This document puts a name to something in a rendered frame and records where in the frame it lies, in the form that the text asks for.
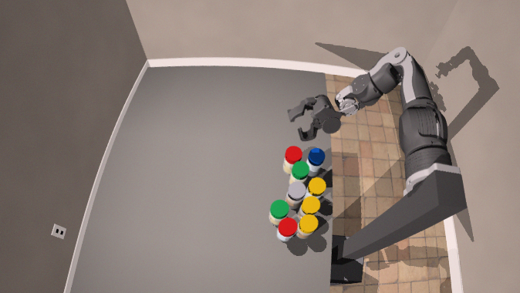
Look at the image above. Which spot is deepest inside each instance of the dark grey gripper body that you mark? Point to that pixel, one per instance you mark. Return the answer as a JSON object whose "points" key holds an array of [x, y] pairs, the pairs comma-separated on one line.
{"points": [[329, 118]]}

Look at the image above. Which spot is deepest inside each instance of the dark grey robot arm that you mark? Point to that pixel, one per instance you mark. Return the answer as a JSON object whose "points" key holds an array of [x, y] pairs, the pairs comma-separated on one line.
{"points": [[418, 128]]}

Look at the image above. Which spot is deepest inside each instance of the red-capped bottle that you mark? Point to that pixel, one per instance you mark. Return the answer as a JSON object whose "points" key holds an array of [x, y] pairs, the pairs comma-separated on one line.
{"points": [[286, 229], [292, 155]]}

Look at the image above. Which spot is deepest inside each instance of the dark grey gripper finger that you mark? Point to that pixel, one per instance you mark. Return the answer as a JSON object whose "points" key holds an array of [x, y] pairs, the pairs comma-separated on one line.
{"points": [[311, 133], [307, 103]]}

